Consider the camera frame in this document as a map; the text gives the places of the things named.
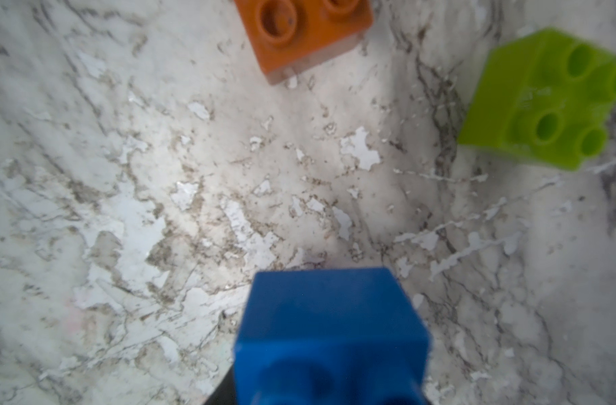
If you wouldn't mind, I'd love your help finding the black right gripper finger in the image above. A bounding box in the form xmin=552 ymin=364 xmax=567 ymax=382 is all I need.
xmin=204 ymin=366 xmax=237 ymax=405

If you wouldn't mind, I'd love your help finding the dark blue lego brick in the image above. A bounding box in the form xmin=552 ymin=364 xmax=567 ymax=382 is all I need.
xmin=234 ymin=268 xmax=430 ymax=404

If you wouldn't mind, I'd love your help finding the green lego brick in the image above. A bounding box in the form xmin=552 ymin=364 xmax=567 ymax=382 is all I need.
xmin=458 ymin=28 xmax=616 ymax=170

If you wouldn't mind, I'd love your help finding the orange lego brick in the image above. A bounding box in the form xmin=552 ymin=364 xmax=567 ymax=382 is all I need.
xmin=235 ymin=0 xmax=374 ymax=85

